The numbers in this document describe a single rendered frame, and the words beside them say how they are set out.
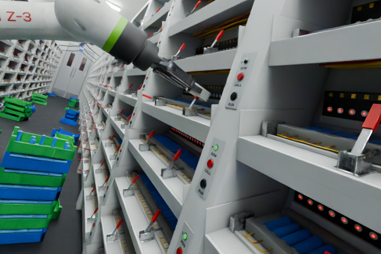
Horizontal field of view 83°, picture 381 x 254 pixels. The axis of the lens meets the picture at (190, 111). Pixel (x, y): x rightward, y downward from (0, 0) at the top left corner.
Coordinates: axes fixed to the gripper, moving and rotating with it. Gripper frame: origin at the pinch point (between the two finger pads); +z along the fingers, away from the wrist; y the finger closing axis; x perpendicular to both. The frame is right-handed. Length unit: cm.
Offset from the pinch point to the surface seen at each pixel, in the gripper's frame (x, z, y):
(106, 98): -18, 3, -185
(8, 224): -96, -21, -75
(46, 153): -56, -24, -76
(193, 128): -10.7, -0.1, 7.6
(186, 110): -6.8, -0.8, 1.0
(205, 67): 6.7, -2.7, 2.0
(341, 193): -10.7, 0.0, 43.7
